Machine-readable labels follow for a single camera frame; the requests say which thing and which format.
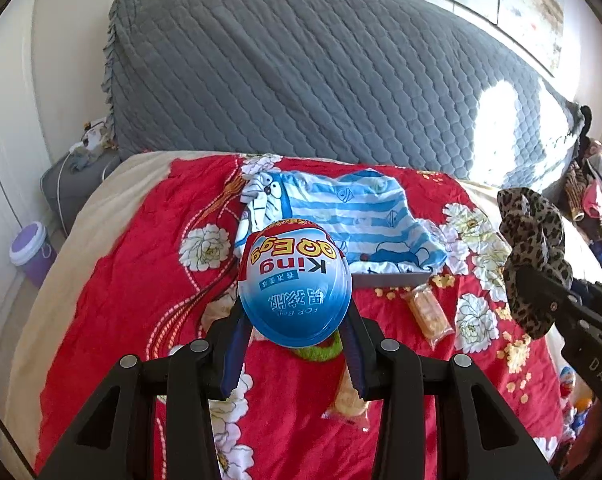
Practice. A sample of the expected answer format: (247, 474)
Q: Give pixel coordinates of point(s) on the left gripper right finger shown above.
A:
(478, 434)

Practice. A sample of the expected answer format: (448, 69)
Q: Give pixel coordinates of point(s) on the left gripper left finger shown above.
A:
(111, 437)

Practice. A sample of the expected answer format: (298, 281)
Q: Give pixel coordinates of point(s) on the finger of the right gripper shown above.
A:
(547, 295)
(590, 293)

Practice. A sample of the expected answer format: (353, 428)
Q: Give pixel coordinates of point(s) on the packaged biscuit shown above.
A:
(348, 407)
(428, 315)

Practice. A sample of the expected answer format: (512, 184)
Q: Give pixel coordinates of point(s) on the beige mesh hair net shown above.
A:
(218, 308)

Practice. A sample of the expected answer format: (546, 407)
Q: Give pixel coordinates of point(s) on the leopard print scrunchie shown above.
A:
(533, 228)

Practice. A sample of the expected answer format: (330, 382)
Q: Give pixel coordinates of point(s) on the blue King egg toy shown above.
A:
(294, 283)

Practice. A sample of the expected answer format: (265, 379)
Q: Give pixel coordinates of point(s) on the grey flat box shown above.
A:
(389, 280)

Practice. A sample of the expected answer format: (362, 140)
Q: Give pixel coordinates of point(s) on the pile of clothes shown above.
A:
(583, 191)

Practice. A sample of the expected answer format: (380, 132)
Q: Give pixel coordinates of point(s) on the red floral bedspread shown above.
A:
(272, 428)

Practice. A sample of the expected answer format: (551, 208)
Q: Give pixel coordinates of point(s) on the blue striped Doraemon cloth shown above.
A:
(366, 214)

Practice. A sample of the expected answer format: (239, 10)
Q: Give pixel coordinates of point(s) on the purple white bin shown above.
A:
(31, 252)

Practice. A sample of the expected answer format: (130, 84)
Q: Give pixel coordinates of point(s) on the grey bedside stool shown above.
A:
(66, 189)

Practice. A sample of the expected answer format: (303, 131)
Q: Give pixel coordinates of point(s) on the small items on stool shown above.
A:
(97, 136)

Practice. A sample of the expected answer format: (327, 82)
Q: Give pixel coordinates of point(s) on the grey quilted headboard cover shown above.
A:
(388, 82)

